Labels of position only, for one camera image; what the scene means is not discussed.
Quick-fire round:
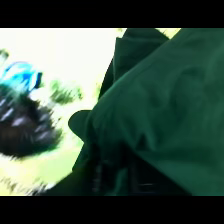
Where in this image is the dark green shirt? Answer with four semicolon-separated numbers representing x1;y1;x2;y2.
49;27;224;197

